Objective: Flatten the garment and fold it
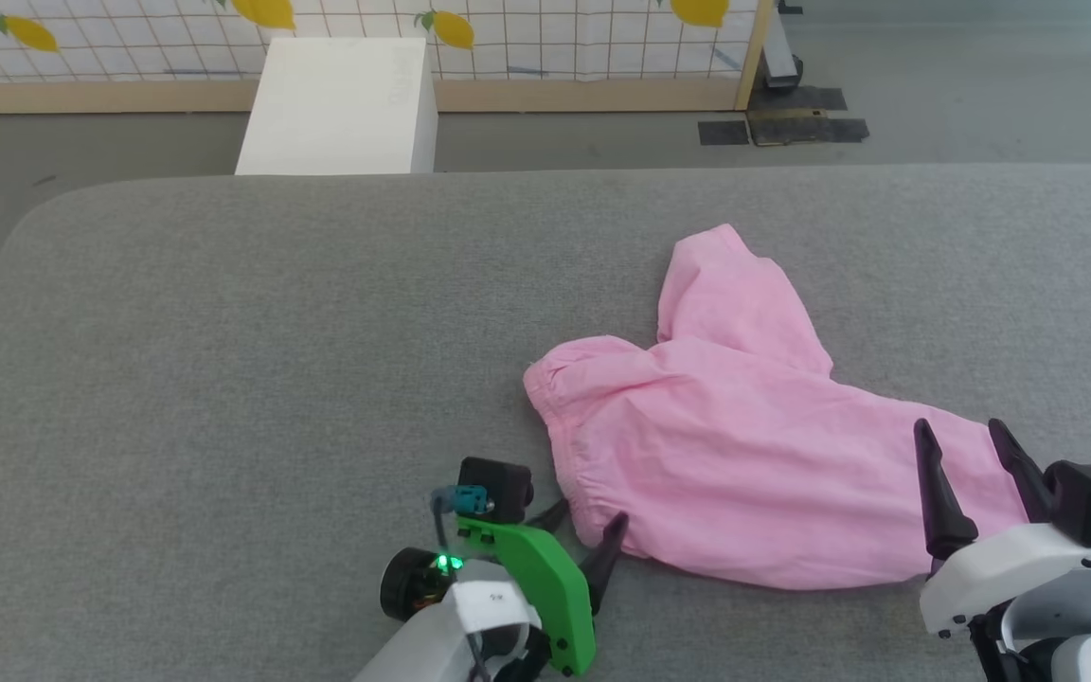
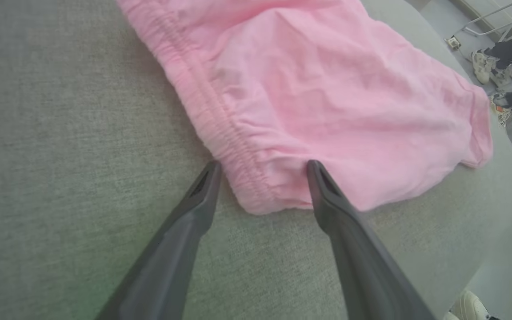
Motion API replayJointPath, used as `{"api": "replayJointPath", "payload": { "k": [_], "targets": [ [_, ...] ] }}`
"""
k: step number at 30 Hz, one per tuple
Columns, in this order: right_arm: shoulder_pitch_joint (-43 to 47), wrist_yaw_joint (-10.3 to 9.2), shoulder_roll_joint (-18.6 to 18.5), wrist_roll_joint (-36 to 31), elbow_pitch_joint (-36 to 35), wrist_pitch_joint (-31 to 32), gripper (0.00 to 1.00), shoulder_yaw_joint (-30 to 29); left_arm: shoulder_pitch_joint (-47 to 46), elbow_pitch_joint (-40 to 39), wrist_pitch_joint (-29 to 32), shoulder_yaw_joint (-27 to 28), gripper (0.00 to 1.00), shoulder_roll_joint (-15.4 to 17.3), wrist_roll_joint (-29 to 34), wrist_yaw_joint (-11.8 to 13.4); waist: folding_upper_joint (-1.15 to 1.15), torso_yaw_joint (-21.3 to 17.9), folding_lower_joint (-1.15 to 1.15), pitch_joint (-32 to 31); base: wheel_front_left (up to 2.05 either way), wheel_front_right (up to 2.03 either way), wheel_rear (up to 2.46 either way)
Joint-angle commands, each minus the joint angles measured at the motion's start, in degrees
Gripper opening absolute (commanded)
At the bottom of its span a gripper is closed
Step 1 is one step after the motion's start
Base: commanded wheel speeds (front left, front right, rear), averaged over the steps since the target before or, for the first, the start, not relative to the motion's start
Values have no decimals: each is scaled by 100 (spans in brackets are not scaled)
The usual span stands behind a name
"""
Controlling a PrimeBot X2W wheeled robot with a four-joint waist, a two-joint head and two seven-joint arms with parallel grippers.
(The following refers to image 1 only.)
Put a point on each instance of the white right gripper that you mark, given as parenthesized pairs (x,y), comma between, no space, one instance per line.
(1000,568)

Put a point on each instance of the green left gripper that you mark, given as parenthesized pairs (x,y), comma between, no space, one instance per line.
(545,578)

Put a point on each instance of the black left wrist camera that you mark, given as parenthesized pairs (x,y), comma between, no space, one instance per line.
(498,485)

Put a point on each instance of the dark grey floor tape patch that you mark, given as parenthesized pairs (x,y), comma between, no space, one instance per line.
(811,98)

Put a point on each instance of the grey metal stand leg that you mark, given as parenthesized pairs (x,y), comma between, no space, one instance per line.
(778,57)

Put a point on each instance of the pink cotton shorts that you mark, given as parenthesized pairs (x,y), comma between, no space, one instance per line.
(744,445)

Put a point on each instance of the small black floor tape patch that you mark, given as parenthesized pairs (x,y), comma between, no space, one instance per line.
(724,133)

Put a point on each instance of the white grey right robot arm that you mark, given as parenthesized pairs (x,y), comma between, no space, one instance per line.
(1066,635)

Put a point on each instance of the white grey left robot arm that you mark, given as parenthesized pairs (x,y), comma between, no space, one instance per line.
(441,630)

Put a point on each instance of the large black floor tape patch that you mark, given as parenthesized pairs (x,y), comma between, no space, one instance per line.
(806,129)

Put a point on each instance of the wooden frame lemon print partition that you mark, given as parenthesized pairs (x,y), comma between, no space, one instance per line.
(555,57)

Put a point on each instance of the white rectangular box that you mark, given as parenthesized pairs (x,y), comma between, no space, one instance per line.
(342,109)

